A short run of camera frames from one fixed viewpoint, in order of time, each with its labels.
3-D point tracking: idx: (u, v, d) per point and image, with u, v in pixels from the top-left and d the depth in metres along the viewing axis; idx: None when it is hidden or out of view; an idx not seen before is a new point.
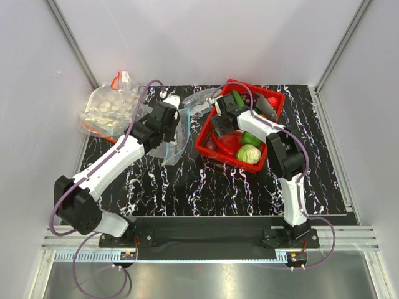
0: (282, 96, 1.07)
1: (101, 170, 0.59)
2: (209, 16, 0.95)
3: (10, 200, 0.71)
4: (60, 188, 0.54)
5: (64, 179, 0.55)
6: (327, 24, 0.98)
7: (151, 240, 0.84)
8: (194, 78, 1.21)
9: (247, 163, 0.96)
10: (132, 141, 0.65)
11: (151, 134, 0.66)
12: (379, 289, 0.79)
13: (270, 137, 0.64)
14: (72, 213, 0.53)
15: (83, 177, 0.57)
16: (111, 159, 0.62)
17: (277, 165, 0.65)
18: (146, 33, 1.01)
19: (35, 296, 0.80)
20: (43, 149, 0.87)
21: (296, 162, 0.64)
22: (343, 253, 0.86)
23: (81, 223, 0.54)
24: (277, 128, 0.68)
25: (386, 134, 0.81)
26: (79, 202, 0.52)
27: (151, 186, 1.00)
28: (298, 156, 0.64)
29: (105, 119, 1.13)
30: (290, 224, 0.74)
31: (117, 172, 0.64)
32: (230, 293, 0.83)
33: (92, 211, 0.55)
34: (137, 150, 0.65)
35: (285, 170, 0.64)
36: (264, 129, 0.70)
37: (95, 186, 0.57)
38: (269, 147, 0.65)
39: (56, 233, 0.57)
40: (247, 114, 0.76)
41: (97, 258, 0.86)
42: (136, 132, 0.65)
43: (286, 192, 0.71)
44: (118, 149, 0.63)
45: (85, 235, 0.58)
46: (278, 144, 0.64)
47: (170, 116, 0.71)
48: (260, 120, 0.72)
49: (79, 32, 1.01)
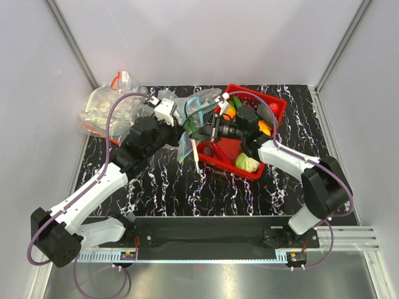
0: (283, 103, 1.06)
1: (80, 202, 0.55)
2: (209, 16, 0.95)
3: (11, 200, 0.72)
4: (36, 220, 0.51)
5: (41, 211, 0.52)
6: (326, 23, 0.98)
7: (151, 240, 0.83)
8: (194, 78, 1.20)
9: (247, 172, 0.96)
10: (114, 170, 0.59)
11: (136, 160, 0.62)
12: (379, 289, 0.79)
13: (307, 174, 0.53)
14: (48, 245, 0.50)
15: (59, 210, 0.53)
16: (91, 190, 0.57)
17: (317, 205, 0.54)
18: (146, 32, 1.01)
19: (35, 296, 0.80)
20: (43, 149, 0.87)
21: (340, 202, 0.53)
22: (343, 253, 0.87)
23: (56, 258, 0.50)
24: (312, 162, 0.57)
25: (386, 134, 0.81)
26: (54, 236, 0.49)
27: (151, 186, 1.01)
28: (343, 194, 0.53)
29: (105, 119, 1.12)
30: (297, 232, 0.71)
31: (99, 202, 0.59)
32: (230, 293, 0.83)
33: (70, 244, 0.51)
34: (120, 179, 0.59)
35: (329, 212, 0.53)
36: (293, 163, 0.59)
37: (72, 220, 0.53)
38: (307, 187, 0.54)
39: (36, 263, 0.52)
40: (269, 144, 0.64)
41: (96, 258, 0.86)
42: (120, 158, 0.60)
43: (310, 218, 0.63)
44: (100, 179, 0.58)
45: (63, 265, 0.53)
46: (317, 182, 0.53)
47: (152, 134, 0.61)
48: (288, 154, 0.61)
49: (78, 32, 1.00)
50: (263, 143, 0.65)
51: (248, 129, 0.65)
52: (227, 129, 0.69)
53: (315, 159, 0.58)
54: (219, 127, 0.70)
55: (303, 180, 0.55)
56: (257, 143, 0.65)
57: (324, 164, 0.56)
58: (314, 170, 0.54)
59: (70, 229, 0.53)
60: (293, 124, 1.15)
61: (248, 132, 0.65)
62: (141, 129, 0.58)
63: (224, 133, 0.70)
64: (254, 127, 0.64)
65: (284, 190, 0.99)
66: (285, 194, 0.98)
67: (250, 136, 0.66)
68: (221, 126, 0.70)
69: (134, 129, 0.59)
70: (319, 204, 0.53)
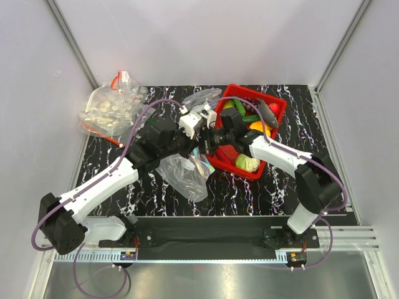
0: (283, 103, 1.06)
1: (90, 192, 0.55)
2: (209, 16, 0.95)
3: (11, 200, 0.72)
4: (45, 206, 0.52)
5: (51, 197, 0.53)
6: (326, 23, 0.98)
7: (151, 240, 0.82)
8: (194, 78, 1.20)
9: (247, 171, 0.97)
10: (126, 165, 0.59)
11: (148, 159, 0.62)
12: (379, 289, 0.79)
13: (300, 170, 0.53)
14: (53, 232, 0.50)
15: (68, 197, 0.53)
16: (101, 182, 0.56)
17: (310, 200, 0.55)
18: (146, 32, 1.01)
19: (35, 296, 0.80)
20: (43, 149, 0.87)
21: (331, 195, 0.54)
22: (343, 253, 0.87)
23: (59, 245, 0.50)
24: (305, 157, 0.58)
25: (386, 134, 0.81)
26: (60, 223, 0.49)
27: (151, 186, 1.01)
28: (334, 187, 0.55)
29: (105, 119, 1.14)
30: (297, 232, 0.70)
31: (108, 196, 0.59)
32: (230, 293, 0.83)
33: (75, 233, 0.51)
34: (130, 175, 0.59)
35: (322, 205, 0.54)
36: (286, 159, 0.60)
37: (80, 209, 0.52)
38: (299, 182, 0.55)
39: (38, 247, 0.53)
40: (260, 141, 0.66)
41: (96, 258, 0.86)
42: (133, 154, 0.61)
43: (306, 215, 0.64)
44: (111, 172, 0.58)
45: (64, 252, 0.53)
46: (310, 178, 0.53)
47: (169, 136, 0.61)
48: (279, 149, 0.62)
49: (78, 32, 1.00)
50: (254, 140, 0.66)
51: (234, 127, 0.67)
52: (218, 137, 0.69)
53: (307, 154, 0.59)
54: (210, 137, 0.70)
55: (296, 177, 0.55)
56: (247, 138, 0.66)
57: (315, 159, 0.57)
58: (307, 166, 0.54)
59: (76, 219, 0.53)
60: (293, 124, 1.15)
61: (235, 129, 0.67)
62: (160, 128, 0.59)
63: (217, 142, 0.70)
64: (239, 123, 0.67)
65: (284, 190, 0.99)
66: (285, 194, 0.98)
67: (238, 132, 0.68)
68: (211, 137, 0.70)
69: (154, 128, 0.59)
70: (313, 197, 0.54)
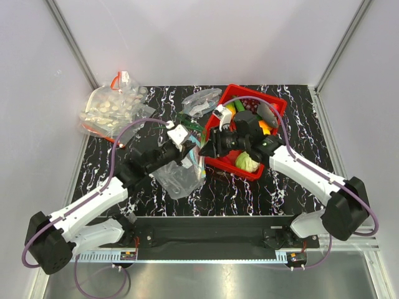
0: (283, 102, 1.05)
1: (80, 210, 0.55)
2: (209, 16, 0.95)
3: (10, 200, 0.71)
4: (35, 225, 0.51)
5: (40, 216, 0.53)
6: (326, 23, 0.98)
7: (151, 240, 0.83)
8: (194, 78, 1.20)
9: (247, 171, 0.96)
10: (116, 184, 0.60)
11: (138, 178, 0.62)
12: (379, 289, 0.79)
13: (333, 201, 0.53)
14: (40, 250, 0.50)
15: (59, 216, 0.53)
16: (91, 200, 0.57)
17: (338, 230, 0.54)
18: (146, 32, 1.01)
19: (35, 296, 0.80)
20: (43, 148, 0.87)
21: (359, 223, 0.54)
22: (343, 253, 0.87)
23: (46, 263, 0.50)
24: (338, 184, 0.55)
25: (386, 133, 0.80)
26: (50, 242, 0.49)
27: (151, 186, 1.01)
28: (363, 216, 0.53)
29: (105, 119, 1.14)
30: (298, 234, 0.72)
31: (100, 213, 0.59)
32: (230, 293, 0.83)
33: (63, 252, 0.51)
34: (120, 193, 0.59)
35: (350, 234, 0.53)
36: (315, 182, 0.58)
37: (70, 228, 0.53)
38: (330, 212, 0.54)
39: (27, 266, 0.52)
40: (285, 153, 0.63)
41: (96, 258, 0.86)
42: (123, 174, 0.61)
43: (316, 225, 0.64)
44: (101, 190, 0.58)
45: (49, 271, 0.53)
46: (344, 208, 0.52)
47: (154, 154, 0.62)
48: (307, 169, 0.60)
49: (78, 32, 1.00)
50: (277, 151, 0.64)
51: (250, 132, 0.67)
52: (230, 141, 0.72)
53: (340, 179, 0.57)
54: (222, 140, 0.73)
55: (327, 205, 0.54)
56: (266, 147, 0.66)
57: (350, 187, 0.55)
58: (341, 196, 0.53)
59: (66, 237, 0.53)
60: (292, 124, 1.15)
61: (251, 134, 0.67)
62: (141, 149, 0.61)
63: (229, 146, 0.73)
64: (254, 128, 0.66)
65: (284, 190, 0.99)
66: (285, 194, 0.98)
67: (255, 140, 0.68)
68: (224, 140, 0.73)
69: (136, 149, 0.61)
70: (342, 228, 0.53)
